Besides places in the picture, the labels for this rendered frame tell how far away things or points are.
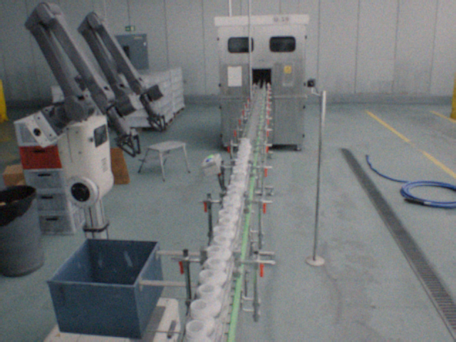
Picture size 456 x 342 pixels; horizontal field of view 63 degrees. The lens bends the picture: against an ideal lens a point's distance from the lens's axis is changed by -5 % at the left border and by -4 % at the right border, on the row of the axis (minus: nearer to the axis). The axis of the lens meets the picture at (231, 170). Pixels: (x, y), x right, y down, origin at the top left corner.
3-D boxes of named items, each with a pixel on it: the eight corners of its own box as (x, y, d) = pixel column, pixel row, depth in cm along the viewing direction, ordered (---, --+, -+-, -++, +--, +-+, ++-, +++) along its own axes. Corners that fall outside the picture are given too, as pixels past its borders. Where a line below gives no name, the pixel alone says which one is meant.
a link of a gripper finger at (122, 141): (145, 150, 152) (134, 130, 151) (140, 154, 145) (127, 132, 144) (131, 158, 153) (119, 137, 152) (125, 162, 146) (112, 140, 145)
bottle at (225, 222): (226, 260, 127) (224, 214, 122) (239, 266, 124) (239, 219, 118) (213, 267, 123) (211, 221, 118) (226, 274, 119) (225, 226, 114)
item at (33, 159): (63, 168, 343) (60, 144, 336) (21, 169, 343) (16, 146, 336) (85, 150, 401) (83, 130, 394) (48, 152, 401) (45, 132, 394)
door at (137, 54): (151, 104, 1179) (145, 33, 1114) (120, 105, 1189) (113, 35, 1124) (152, 104, 1188) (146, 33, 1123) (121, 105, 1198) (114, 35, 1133)
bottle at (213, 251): (226, 293, 110) (224, 242, 105) (228, 306, 104) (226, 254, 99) (205, 295, 109) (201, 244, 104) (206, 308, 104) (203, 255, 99)
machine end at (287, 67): (306, 152, 621) (308, 14, 556) (219, 152, 635) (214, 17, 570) (298, 130, 772) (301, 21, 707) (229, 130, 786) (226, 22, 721)
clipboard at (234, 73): (242, 86, 600) (241, 65, 590) (227, 86, 602) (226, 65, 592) (242, 85, 603) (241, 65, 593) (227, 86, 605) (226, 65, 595)
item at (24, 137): (60, 144, 336) (56, 120, 329) (16, 147, 335) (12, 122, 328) (83, 130, 394) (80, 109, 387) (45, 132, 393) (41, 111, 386)
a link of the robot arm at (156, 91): (136, 84, 194) (130, 85, 185) (155, 73, 191) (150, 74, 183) (148, 105, 196) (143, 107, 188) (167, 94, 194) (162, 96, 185)
